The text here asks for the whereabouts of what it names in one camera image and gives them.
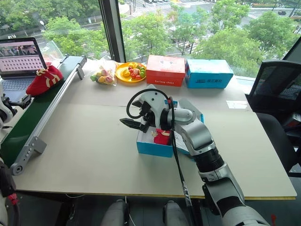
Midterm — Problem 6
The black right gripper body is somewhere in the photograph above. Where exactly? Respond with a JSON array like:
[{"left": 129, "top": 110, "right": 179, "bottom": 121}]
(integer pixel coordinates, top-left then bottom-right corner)
[{"left": 139, "top": 101, "right": 156, "bottom": 133}]

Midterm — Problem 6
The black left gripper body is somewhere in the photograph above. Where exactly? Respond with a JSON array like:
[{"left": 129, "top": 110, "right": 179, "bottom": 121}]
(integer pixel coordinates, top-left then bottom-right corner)
[{"left": 8, "top": 94, "right": 32, "bottom": 109}]

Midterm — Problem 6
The open blue shoebox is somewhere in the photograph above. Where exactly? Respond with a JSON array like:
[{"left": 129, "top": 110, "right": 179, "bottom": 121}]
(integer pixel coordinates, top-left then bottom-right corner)
[{"left": 136, "top": 98, "right": 205, "bottom": 163}]

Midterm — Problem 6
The closed red shoebox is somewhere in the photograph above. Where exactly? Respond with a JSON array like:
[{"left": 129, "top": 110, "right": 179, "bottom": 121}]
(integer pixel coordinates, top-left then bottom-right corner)
[{"left": 145, "top": 55, "right": 186, "bottom": 87}]

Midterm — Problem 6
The closed blue shoebox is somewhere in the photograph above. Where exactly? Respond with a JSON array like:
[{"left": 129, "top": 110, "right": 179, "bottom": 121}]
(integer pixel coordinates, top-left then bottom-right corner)
[{"left": 184, "top": 58, "right": 234, "bottom": 89}]

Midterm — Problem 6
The green conveyor belt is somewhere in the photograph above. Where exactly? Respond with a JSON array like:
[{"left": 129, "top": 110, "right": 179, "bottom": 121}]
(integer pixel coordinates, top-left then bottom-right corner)
[{"left": 0, "top": 55, "right": 87, "bottom": 176}]

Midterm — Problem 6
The yellow plate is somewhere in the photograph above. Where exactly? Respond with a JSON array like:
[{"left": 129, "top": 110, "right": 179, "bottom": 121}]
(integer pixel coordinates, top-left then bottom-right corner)
[{"left": 115, "top": 62, "right": 147, "bottom": 83}]

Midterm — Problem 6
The open laptop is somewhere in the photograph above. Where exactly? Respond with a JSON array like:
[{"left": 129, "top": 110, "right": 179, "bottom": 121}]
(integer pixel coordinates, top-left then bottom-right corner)
[{"left": 0, "top": 37, "right": 48, "bottom": 104}]

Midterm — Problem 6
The clear bag of toy fruit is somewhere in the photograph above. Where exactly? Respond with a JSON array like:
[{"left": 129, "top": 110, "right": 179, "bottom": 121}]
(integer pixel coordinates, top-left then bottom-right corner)
[{"left": 90, "top": 59, "right": 118, "bottom": 86}]

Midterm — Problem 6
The white paper label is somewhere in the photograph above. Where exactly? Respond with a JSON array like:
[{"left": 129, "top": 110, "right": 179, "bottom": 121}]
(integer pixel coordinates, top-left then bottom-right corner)
[{"left": 226, "top": 100, "right": 248, "bottom": 110}]

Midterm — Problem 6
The grey rounded shape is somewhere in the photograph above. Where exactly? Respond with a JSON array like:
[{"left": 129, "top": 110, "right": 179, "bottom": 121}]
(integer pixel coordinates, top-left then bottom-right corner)
[
  {"left": 163, "top": 200, "right": 186, "bottom": 226},
  {"left": 100, "top": 199, "right": 130, "bottom": 226}
]

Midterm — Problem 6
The black mesh office chair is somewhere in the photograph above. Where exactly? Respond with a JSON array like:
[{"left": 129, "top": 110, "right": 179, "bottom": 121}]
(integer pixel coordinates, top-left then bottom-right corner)
[{"left": 244, "top": 59, "right": 301, "bottom": 178}]

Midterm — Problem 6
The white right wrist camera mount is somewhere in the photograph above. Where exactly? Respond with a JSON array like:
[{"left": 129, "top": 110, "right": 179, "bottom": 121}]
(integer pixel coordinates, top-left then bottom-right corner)
[{"left": 138, "top": 84, "right": 170, "bottom": 126}]

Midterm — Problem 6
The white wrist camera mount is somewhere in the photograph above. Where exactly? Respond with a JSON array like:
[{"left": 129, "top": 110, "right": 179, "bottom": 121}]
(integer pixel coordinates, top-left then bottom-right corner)
[
  {"left": 0, "top": 93, "right": 15, "bottom": 129},
  {"left": 138, "top": 84, "right": 170, "bottom": 126}
]

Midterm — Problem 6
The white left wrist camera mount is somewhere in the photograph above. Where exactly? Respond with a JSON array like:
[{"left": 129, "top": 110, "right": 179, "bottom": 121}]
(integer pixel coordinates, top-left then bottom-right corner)
[{"left": 0, "top": 93, "right": 15, "bottom": 129}]

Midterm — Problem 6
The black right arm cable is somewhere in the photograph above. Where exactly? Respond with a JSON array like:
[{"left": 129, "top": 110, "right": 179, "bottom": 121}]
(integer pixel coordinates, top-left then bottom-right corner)
[{"left": 126, "top": 89, "right": 196, "bottom": 226}]

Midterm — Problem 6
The black window frame post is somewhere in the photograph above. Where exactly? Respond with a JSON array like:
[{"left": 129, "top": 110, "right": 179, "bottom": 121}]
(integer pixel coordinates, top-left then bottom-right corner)
[{"left": 98, "top": 0, "right": 128, "bottom": 63}]

